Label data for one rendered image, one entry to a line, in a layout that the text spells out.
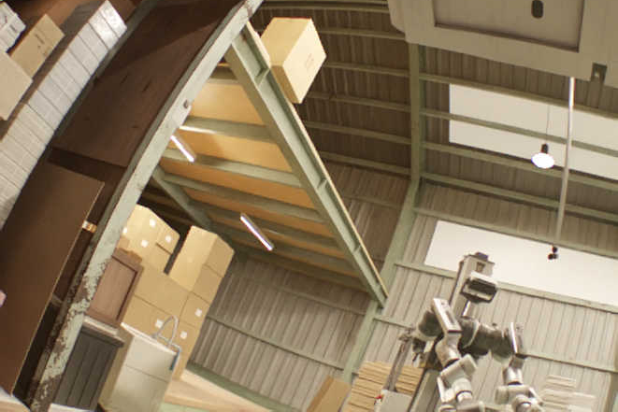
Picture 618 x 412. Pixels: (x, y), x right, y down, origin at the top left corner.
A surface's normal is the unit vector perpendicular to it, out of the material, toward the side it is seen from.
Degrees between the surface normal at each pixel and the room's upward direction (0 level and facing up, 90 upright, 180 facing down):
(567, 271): 90
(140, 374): 90
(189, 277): 90
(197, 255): 90
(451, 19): 166
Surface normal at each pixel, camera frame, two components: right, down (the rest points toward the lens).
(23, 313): -0.27, -0.48
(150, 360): 0.70, -0.02
